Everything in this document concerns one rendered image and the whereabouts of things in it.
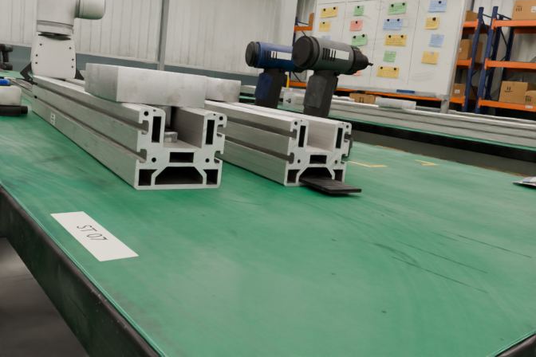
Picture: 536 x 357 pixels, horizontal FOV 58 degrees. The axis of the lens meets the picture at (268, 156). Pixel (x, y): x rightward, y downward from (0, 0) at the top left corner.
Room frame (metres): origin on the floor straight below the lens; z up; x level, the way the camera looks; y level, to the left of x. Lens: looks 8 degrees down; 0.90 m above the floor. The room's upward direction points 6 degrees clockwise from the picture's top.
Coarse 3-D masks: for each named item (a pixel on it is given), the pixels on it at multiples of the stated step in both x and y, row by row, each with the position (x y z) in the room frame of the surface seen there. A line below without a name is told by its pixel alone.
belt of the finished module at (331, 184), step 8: (304, 176) 0.63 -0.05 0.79; (312, 176) 0.63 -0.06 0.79; (320, 176) 0.64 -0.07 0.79; (312, 184) 0.59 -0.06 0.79; (320, 184) 0.58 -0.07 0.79; (328, 184) 0.59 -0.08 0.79; (336, 184) 0.60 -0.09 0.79; (344, 184) 0.60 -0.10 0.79; (328, 192) 0.56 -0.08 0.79; (336, 192) 0.56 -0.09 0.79; (344, 192) 0.57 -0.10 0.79; (352, 192) 0.58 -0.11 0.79; (360, 192) 0.58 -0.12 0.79
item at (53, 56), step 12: (36, 36) 1.19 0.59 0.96; (48, 36) 1.18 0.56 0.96; (36, 48) 1.18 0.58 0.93; (48, 48) 1.19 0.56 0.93; (60, 48) 1.20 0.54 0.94; (72, 48) 1.22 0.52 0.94; (36, 60) 1.18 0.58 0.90; (48, 60) 1.19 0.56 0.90; (60, 60) 1.20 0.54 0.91; (72, 60) 1.22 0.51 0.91; (36, 72) 1.18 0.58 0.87; (48, 72) 1.19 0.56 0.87; (60, 72) 1.21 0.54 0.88; (72, 72) 1.22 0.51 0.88
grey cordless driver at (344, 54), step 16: (304, 48) 0.88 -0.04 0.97; (320, 48) 0.87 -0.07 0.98; (336, 48) 0.90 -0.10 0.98; (352, 48) 0.94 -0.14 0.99; (304, 64) 0.88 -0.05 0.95; (320, 64) 0.88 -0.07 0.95; (336, 64) 0.90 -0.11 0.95; (352, 64) 0.93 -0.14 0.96; (368, 64) 1.00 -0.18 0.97; (320, 80) 0.90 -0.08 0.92; (336, 80) 0.94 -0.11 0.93; (304, 96) 0.90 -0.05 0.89; (320, 96) 0.90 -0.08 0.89; (304, 112) 0.90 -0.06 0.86; (320, 112) 0.90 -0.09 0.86; (352, 144) 0.93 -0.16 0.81
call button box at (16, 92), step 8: (0, 88) 0.98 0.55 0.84; (8, 88) 0.99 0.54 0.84; (16, 88) 1.00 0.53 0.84; (0, 96) 0.98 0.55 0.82; (8, 96) 0.99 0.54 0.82; (16, 96) 1.00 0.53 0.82; (0, 104) 0.98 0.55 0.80; (8, 104) 0.99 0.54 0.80; (16, 104) 1.00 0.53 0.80; (0, 112) 0.98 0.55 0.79; (8, 112) 0.99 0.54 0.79; (16, 112) 1.00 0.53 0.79; (24, 112) 1.03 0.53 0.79
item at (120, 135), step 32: (64, 96) 0.88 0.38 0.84; (96, 96) 0.64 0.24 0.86; (64, 128) 0.81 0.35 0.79; (96, 128) 0.63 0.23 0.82; (128, 128) 0.52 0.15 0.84; (160, 128) 0.50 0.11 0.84; (192, 128) 0.55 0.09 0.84; (128, 160) 0.51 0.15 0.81; (160, 160) 0.50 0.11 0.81; (192, 160) 0.53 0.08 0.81
